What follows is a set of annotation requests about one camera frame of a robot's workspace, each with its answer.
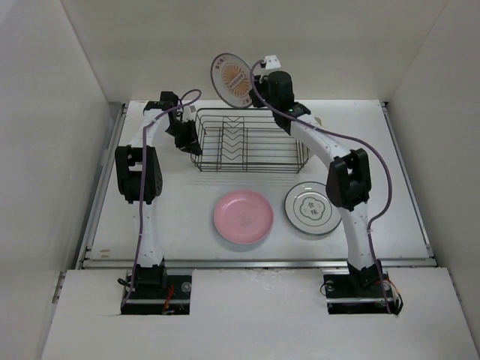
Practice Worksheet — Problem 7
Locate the pink plastic plate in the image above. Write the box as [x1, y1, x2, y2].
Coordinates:
[213, 189, 274, 245]

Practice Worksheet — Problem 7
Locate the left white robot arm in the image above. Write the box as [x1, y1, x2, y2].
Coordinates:
[115, 89, 203, 302]

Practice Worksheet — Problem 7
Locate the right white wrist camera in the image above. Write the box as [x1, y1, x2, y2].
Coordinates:
[260, 55, 281, 72]

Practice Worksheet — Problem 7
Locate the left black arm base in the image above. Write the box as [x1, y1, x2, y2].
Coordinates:
[120, 274, 193, 316]

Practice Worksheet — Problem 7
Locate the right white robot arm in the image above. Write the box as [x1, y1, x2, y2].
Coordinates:
[250, 70, 378, 298]

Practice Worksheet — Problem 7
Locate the grey wire dish rack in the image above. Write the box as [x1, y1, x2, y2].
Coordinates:
[190, 107, 309, 174]

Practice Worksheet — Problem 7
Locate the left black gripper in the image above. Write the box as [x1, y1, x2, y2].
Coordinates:
[164, 119, 202, 157]

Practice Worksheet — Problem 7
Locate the orange sunburst ceramic plate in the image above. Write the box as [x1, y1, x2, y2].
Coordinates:
[210, 52, 252, 109]

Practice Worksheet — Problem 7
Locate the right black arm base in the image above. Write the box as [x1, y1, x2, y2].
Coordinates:
[320, 273, 404, 316]

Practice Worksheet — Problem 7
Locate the patterned ceramic plate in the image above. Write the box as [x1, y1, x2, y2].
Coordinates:
[283, 181, 341, 236]

